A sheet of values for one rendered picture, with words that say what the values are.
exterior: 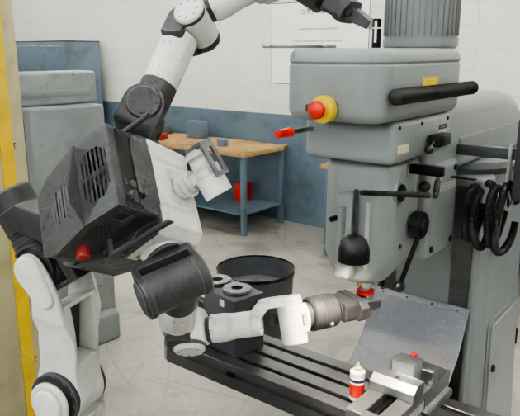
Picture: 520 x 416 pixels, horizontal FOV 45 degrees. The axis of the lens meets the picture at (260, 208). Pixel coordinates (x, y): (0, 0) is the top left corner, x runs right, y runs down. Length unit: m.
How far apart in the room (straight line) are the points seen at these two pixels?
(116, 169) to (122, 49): 7.48
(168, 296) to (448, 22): 0.99
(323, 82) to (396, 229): 0.41
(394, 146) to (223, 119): 6.13
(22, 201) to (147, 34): 6.83
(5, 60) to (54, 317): 1.47
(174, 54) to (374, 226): 0.64
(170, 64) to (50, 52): 7.29
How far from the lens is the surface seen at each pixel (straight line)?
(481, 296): 2.01
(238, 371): 1.92
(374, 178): 1.51
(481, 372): 2.13
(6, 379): 3.12
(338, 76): 1.38
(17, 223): 1.62
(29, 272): 1.61
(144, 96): 1.48
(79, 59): 8.72
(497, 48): 5.88
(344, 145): 1.49
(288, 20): 6.89
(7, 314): 3.01
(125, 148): 1.35
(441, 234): 1.77
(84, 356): 1.73
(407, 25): 1.72
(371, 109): 1.35
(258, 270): 3.97
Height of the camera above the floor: 1.88
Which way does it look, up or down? 14 degrees down
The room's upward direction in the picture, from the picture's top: straight up
